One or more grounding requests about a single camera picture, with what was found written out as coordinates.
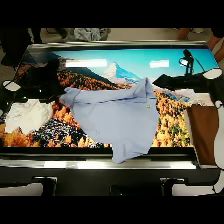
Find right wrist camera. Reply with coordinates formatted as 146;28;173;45
179;48;197;77

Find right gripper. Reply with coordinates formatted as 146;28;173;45
152;73;185;91

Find light blue shirt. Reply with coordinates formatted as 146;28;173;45
59;77;161;165

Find person's legs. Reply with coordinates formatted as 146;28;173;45
175;27;224;64

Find white garment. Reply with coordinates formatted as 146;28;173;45
4;98;55;135

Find grey garment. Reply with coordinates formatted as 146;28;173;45
68;27;111;43

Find silver frame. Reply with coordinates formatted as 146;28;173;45
0;39;224;197

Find brown garment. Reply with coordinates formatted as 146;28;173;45
185;104;221;166

